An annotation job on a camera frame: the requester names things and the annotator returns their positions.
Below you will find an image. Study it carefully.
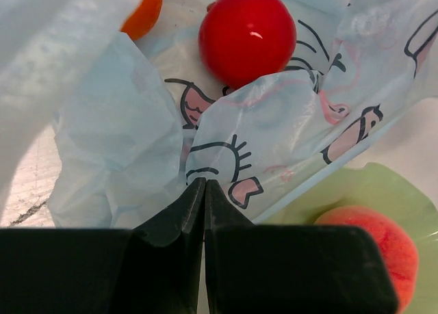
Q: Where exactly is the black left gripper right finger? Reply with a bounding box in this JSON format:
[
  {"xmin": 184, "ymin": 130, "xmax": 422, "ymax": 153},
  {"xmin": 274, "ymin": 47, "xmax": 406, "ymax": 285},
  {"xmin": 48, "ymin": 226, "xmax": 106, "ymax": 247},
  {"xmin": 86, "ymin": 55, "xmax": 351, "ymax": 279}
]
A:
[{"xmin": 205, "ymin": 181, "xmax": 398, "ymax": 313}]

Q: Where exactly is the orange fake fruit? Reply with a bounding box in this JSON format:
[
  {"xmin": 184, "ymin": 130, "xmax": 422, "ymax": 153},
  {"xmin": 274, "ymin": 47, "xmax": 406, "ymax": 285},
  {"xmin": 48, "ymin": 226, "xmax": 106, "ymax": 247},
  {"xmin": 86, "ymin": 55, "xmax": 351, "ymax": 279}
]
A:
[{"xmin": 315, "ymin": 205, "xmax": 420, "ymax": 313}]

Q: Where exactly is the blue printed plastic bag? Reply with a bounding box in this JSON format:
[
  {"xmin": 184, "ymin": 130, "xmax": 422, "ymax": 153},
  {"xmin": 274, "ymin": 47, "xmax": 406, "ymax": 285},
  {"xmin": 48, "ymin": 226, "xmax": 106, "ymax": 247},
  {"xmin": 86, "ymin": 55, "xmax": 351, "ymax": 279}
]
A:
[{"xmin": 1, "ymin": 0, "xmax": 437, "ymax": 228}]

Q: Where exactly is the red fake apple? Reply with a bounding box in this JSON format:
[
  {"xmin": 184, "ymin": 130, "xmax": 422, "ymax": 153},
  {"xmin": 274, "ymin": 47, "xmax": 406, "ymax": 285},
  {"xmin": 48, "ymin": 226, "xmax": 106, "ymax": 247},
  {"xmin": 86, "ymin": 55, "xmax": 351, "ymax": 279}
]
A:
[{"xmin": 198, "ymin": 0, "xmax": 297, "ymax": 90}]

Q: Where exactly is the green scalloped glass bowl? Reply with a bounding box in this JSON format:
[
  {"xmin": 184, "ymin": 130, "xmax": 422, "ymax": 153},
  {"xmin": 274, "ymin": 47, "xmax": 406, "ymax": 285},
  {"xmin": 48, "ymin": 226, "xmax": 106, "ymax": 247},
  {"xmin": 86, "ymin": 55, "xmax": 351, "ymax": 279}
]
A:
[{"xmin": 253, "ymin": 163, "xmax": 437, "ymax": 313}]

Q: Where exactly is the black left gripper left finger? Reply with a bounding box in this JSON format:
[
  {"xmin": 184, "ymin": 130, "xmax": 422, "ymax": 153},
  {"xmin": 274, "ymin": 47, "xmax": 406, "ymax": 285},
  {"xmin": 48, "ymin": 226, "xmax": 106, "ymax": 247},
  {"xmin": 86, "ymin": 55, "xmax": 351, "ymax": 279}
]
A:
[{"xmin": 1, "ymin": 179, "xmax": 205, "ymax": 313}]

